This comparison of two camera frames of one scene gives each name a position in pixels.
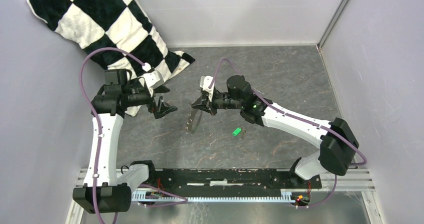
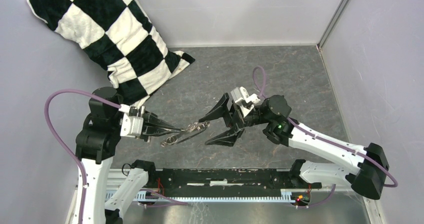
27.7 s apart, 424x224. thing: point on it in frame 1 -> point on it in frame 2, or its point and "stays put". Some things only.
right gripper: x=202 y=104 -> x=229 y=138
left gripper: x=162 y=107 -> x=153 y=125
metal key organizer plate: x=193 y=120 -> x=193 y=129
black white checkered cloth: x=109 y=16 stays put
